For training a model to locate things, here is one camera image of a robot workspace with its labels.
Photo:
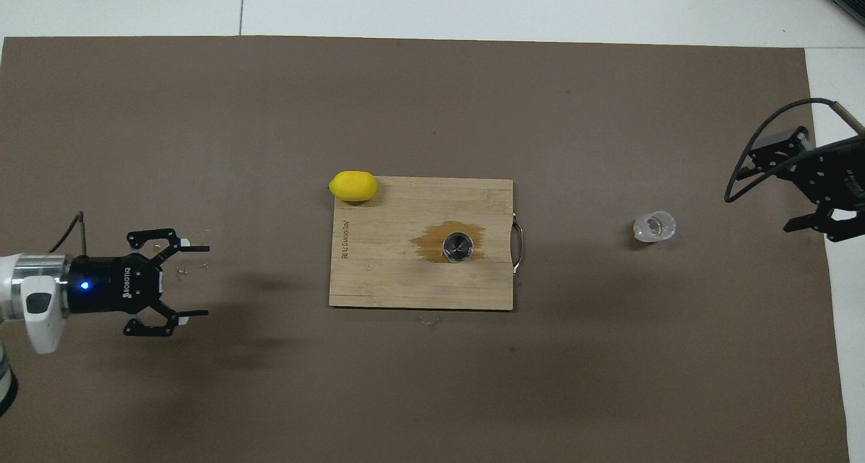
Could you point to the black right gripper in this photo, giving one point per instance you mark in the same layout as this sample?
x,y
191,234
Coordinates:
x,y
838,176

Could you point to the steel double jigger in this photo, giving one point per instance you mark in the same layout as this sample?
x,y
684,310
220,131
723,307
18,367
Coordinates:
x,y
459,247

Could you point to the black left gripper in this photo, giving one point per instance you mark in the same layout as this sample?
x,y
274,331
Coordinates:
x,y
101,287

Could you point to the wooden cutting board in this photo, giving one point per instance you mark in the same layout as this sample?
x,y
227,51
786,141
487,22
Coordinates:
x,y
378,274

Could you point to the brown table mat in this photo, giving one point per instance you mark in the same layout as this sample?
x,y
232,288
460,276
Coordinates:
x,y
338,98

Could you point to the yellow lemon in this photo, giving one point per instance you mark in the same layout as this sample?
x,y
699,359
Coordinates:
x,y
353,186

